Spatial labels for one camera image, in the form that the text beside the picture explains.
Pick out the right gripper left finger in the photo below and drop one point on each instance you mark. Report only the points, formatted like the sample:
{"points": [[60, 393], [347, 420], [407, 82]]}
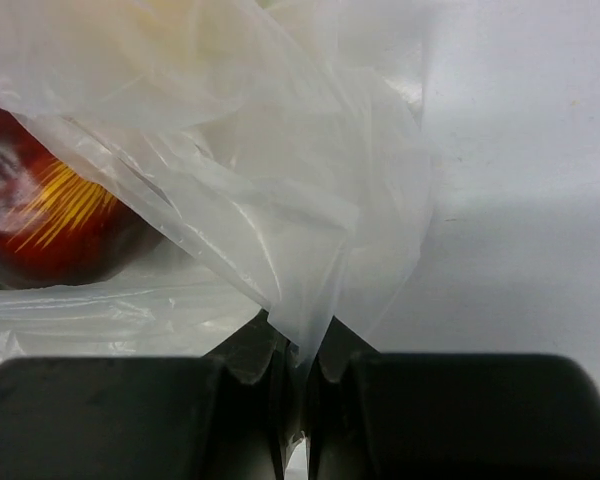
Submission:
{"points": [[209, 417]]}

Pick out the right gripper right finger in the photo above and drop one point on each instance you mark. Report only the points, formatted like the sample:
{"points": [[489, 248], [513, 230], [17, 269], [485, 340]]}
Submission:
{"points": [[380, 415]]}

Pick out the translucent plastic bag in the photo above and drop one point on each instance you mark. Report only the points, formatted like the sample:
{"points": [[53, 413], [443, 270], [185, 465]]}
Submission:
{"points": [[275, 145]]}

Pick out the dark purple fake fruit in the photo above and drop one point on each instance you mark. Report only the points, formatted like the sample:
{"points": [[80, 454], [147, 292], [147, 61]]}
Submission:
{"points": [[57, 228]]}

